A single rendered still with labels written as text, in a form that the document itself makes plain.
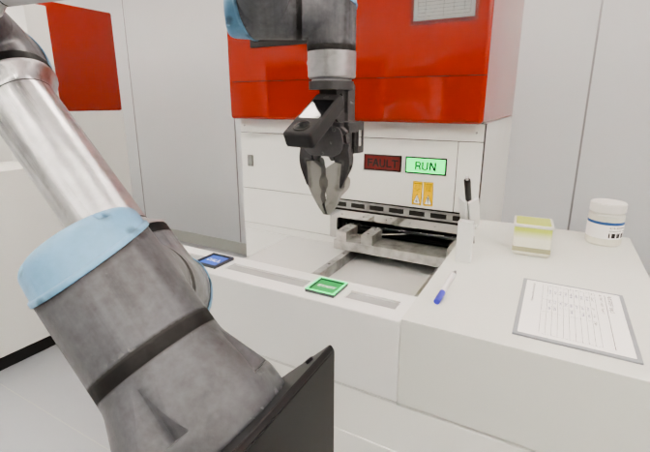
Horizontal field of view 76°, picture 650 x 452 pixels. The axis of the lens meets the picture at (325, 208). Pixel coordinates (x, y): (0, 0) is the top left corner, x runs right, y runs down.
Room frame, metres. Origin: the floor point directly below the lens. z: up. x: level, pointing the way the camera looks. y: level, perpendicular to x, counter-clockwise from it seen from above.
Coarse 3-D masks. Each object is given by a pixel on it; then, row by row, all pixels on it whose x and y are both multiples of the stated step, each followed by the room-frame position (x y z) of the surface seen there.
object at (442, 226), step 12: (336, 216) 1.30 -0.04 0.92; (348, 216) 1.28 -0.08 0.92; (360, 216) 1.26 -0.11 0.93; (372, 216) 1.24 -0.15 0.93; (384, 216) 1.22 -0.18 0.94; (396, 216) 1.21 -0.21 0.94; (336, 228) 1.30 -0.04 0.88; (432, 228) 1.15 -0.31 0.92; (444, 228) 1.13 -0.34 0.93; (456, 228) 1.12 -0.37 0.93; (396, 240) 1.20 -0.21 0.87; (408, 240) 1.19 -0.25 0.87
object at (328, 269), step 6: (342, 252) 1.15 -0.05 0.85; (348, 252) 1.15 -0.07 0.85; (354, 252) 1.18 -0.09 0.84; (336, 258) 1.10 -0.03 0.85; (342, 258) 1.11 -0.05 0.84; (348, 258) 1.15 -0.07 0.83; (324, 264) 1.06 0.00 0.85; (330, 264) 1.06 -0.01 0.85; (336, 264) 1.08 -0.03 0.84; (342, 264) 1.11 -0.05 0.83; (318, 270) 1.02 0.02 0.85; (324, 270) 1.02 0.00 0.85; (330, 270) 1.05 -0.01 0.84; (336, 270) 1.08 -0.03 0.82; (324, 276) 1.02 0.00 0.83
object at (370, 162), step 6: (366, 156) 1.26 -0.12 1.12; (372, 156) 1.25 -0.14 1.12; (378, 156) 1.24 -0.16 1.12; (384, 156) 1.23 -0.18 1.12; (366, 162) 1.26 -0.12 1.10; (372, 162) 1.25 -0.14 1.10; (378, 162) 1.24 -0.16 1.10; (384, 162) 1.23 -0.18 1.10; (390, 162) 1.22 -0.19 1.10; (396, 162) 1.22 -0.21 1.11; (378, 168) 1.24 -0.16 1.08; (384, 168) 1.23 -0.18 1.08; (390, 168) 1.22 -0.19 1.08; (396, 168) 1.22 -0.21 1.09
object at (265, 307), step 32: (192, 256) 0.84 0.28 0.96; (224, 288) 0.72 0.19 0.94; (256, 288) 0.69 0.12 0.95; (288, 288) 0.67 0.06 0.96; (352, 288) 0.67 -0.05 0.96; (224, 320) 0.73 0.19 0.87; (256, 320) 0.69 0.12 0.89; (288, 320) 0.65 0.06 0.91; (320, 320) 0.62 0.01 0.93; (352, 320) 0.60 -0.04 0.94; (384, 320) 0.57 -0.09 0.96; (256, 352) 0.69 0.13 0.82; (288, 352) 0.66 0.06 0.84; (352, 352) 0.60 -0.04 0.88; (384, 352) 0.57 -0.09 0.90; (352, 384) 0.60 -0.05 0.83; (384, 384) 0.57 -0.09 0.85
